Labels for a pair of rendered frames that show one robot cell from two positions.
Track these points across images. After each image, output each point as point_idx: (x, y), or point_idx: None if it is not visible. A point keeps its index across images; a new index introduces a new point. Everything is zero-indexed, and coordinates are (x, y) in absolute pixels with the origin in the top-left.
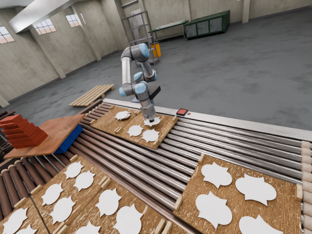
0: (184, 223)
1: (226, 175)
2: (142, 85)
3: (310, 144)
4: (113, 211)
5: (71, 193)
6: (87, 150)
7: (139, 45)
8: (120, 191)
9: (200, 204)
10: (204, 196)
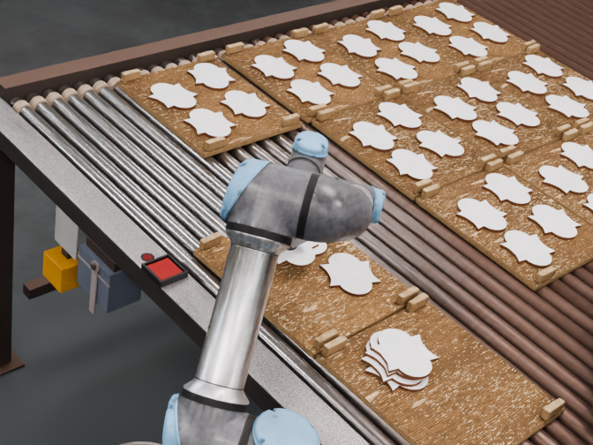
0: None
1: (196, 115)
2: (303, 131)
3: (19, 100)
4: (401, 150)
5: (504, 207)
6: (517, 302)
7: (272, 162)
8: (390, 171)
9: (258, 109)
10: (248, 113)
